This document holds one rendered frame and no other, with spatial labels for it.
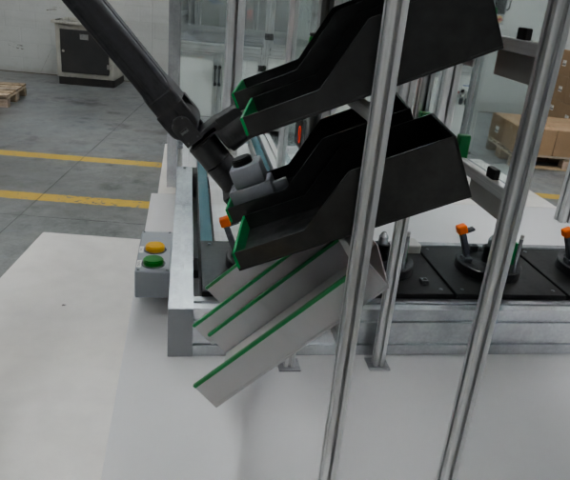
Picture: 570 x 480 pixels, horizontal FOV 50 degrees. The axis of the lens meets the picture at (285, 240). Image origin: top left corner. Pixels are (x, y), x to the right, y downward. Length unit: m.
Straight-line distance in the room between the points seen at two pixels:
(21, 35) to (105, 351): 8.86
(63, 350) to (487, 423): 0.75
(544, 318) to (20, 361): 0.99
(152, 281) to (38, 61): 8.70
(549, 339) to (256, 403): 0.62
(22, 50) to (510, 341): 9.12
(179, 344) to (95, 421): 0.22
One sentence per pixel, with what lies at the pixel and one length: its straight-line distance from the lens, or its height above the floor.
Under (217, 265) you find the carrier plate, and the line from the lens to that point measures 1.25.
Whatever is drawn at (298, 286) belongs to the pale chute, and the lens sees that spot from 0.87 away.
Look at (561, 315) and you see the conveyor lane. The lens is 1.34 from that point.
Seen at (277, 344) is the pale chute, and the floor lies 1.09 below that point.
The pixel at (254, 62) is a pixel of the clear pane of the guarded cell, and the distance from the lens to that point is 2.49.
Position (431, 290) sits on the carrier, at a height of 0.97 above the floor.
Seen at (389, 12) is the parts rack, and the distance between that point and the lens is 0.63.
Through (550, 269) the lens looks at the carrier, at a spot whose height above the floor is 0.97.
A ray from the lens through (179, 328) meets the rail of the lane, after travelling 1.13.
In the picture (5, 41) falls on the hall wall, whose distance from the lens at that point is 9.99.
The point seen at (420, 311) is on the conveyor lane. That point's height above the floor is 0.96.
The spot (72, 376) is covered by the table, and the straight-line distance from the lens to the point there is 1.13.
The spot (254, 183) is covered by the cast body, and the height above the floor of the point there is 1.24.
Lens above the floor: 1.51
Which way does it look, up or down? 23 degrees down
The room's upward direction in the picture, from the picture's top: 5 degrees clockwise
